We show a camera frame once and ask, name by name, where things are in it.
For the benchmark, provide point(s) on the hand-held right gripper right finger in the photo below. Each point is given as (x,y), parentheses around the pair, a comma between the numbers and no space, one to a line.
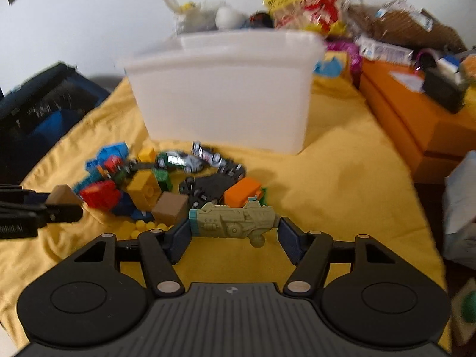
(290,240)

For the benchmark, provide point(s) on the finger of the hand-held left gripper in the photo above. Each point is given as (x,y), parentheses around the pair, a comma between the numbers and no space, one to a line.
(63,214)
(22,196)

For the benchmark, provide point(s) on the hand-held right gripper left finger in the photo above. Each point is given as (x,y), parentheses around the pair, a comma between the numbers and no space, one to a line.
(180,240)

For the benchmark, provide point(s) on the brown toy block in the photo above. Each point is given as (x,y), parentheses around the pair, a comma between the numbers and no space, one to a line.
(169,210)
(63,195)

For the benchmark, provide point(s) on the black toy car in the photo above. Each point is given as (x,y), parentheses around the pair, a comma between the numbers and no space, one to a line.
(234,171)
(210,189)

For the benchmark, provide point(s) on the silver toy car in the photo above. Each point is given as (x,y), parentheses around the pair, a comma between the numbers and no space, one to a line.
(178,160)

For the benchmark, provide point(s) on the white plastic bin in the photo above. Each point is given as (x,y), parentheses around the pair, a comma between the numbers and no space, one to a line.
(223,93)

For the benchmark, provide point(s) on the pile of small yellow balls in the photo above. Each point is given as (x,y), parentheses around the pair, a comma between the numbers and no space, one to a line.
(143,227)

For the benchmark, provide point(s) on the flat blue toy block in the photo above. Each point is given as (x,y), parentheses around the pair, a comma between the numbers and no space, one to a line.
(130,208)

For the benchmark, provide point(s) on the large yellow toy block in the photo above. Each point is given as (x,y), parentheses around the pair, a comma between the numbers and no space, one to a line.
(143,189)

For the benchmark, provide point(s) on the orange toy block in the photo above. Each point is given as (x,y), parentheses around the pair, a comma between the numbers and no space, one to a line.
(241,191)

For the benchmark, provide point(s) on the small red toy block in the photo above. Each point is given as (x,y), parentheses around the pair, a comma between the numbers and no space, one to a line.
(112,163)

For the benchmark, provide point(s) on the black blue bag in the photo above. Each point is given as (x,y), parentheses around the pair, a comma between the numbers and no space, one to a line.
(44,119)

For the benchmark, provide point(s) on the white red toy car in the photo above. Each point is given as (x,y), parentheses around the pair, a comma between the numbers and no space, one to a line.
(208,155)

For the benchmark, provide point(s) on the small yellow toy block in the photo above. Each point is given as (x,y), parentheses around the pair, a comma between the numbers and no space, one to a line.
(147,155)

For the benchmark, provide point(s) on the yellow blanket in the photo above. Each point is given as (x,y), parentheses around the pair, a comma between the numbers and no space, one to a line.
(353,156)

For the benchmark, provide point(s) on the orange box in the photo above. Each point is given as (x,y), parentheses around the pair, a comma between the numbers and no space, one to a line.
(409,126)

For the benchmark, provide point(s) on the torn blue carton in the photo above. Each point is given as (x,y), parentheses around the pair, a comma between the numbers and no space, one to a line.
(329,67)

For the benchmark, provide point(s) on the green round object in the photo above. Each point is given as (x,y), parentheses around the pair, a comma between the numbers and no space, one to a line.
(467,308)

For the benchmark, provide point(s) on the magenta bag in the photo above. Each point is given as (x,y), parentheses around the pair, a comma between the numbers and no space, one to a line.
(344,54)

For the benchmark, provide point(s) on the white paper sheet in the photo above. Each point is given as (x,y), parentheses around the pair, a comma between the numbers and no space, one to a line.
(407,80)

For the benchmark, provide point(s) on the white blue carton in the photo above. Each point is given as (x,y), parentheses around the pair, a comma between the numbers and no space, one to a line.
(383,49)

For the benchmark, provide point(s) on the black tape dispenser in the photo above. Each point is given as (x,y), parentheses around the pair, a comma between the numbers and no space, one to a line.
(444,89)

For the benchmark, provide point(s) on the black red toy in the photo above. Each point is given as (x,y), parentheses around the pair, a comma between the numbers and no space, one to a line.
(260,20)

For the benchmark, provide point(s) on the white crumpled plastic bag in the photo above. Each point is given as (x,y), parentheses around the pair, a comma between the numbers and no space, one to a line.
(193,15)

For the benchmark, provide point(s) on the purple tape roll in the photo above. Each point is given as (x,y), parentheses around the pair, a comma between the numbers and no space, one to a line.
(425,58)

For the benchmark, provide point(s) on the white round ball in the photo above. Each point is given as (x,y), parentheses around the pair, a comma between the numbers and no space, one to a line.
(229,18)

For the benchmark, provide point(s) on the yellow red snack bag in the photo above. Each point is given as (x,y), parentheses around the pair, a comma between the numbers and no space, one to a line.
(305,3)

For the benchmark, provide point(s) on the brown woven packet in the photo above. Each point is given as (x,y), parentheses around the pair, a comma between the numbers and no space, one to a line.
(401,26)

